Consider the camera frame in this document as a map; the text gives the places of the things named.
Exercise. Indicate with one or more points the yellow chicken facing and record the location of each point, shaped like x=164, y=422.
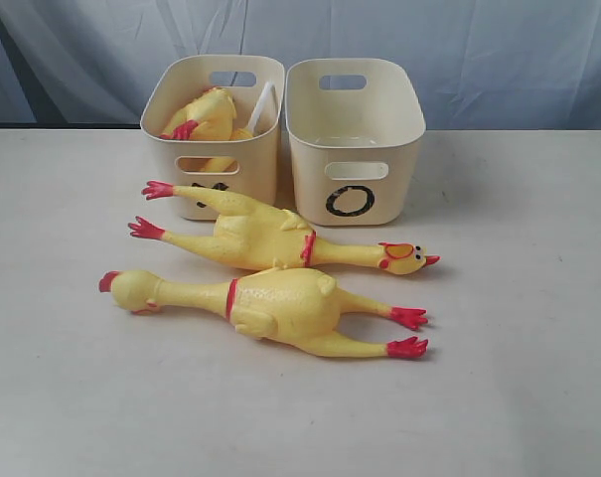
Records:
x=299, y=307
x=252, y=235

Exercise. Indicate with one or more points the cream bin marked X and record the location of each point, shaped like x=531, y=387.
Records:
x=245, y=166

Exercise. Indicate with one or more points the headless yellow rubber chicken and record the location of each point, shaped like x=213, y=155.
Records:
x=208, y=118

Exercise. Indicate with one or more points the cream bin marked O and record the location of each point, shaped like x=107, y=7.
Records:
x=354, y=130

